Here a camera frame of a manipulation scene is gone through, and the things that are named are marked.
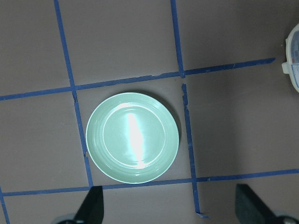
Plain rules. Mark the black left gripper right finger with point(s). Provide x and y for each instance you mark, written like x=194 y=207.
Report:
x=249 y=208

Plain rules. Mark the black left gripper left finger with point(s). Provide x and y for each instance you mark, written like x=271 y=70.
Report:
x=91 y=210

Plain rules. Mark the white rice cooker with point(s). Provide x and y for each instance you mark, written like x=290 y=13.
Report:
x=291 y=66

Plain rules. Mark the far mint green plate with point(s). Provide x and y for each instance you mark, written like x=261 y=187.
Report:
x=132 y=138

